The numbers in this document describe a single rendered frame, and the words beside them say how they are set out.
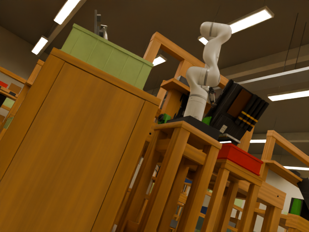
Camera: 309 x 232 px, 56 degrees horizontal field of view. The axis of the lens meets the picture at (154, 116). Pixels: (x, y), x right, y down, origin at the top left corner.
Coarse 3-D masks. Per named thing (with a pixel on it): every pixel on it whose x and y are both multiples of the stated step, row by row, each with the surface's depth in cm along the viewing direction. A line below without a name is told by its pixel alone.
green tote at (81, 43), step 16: (80, 32) 135; (64, 48) 131; (80, 48) 133; (96, 48) 135; (112, 48) 138; (96, 64) 134; (112, 64) 136; (128, 64) 138; (144, 64) 141; (128, 80) 137; (144, 80) 139
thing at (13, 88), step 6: (0, 84) 801; (6, 84) 809; (12, 84) 820; (6, 90) 800; (12, 90) 818; (18, 90) 826; (6, 102) 805; (12, 102) 814; (6, 108) 796; (18, 108) 826; (0, 120) 797
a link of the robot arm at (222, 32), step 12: (216, 24) 208; (216, 36) 211; (228, 36) 206; (204, 48) 206; (216, 48) 202; (204, 60) 204; (216, 60) 201; (216, 72) 193; (204, 84) 197; (216, 84) 195
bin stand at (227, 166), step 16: (224, 160) 190; (224, 176) 186; (240, 176) 192; (256, 176) 198; (256, 192) 196; (208, 208) 182; (224, 208) 211; (208, 224) 176; (224, 224) 206; (240, 224) 191
